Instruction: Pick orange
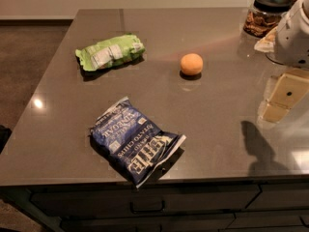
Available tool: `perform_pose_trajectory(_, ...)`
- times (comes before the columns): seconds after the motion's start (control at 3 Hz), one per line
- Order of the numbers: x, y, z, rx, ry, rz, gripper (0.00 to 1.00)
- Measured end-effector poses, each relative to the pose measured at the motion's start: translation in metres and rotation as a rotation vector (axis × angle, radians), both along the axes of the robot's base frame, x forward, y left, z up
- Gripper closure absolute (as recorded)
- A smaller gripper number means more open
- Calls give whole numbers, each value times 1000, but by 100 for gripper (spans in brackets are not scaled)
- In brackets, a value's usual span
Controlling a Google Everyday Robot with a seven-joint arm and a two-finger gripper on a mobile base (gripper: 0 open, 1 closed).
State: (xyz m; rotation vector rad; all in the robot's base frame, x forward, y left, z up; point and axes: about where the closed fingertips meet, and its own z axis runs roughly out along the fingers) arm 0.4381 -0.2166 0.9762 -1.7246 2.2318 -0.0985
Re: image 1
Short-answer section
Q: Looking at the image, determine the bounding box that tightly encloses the dark object at left edge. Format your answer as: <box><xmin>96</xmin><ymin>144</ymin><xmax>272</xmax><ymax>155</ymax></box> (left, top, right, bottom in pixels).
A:
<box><xmin>0</xmin><ymin>125</ymin><xmax>12</xmax><ymax>154</ymax></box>

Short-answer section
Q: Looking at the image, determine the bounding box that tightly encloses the black drawer handle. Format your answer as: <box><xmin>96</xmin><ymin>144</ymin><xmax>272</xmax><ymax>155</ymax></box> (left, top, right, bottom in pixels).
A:
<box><xmin>129</xmin><ymin>200</ymin><xmax>166</xmax><ymax>215</ymax></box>

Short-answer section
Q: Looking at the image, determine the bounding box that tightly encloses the orange fruit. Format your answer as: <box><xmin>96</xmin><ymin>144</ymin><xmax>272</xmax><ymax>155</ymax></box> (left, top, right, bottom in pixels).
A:
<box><xmin>181</xmin><ymin>53</ymin><xmax>203</xmax><ymax>75</ymax></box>

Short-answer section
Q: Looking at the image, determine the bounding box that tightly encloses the green snack bag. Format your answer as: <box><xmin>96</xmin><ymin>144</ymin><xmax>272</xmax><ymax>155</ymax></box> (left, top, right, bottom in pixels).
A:
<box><xmin>75</xmin><ymin>34</ymin><xmax>145</xmax><ymax>72</ymax></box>

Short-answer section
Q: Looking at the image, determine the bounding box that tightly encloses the blue potato chips bag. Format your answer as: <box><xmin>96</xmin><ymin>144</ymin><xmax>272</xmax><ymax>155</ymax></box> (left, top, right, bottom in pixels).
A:
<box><xmin>90</xmin><ymin>97</ymin><xmax>186</xmax><ymax>189</ymax></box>

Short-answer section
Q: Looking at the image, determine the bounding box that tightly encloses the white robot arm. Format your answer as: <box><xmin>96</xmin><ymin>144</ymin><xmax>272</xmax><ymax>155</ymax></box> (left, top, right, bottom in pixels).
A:
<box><xmin>259</xmin><ymin>0</ymin><xmax>309</xmax><ymax>123</ymax></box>

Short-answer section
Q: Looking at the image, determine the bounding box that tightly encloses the white wrapped snack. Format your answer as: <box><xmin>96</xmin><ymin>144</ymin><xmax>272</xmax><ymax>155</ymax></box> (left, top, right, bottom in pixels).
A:
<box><xmin>254</xmin><ymin>27</ymin><xmax>277</xmax><ymax>53</ymax></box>

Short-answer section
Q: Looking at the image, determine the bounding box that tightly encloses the glass jar with black lid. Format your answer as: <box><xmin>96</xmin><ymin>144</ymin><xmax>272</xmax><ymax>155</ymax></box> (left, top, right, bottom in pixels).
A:
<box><xmin>243</xmin><ymin>0</ymin><xmax>291</xmax><ymax>38</ymax></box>

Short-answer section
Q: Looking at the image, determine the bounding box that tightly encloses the dark cabinet drawer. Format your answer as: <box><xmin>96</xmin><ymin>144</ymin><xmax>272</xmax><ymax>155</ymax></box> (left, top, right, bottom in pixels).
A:
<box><xmin>31</xmin><ymin>185</ymin><xmax>259</xmax><ymax>218</ymax></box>

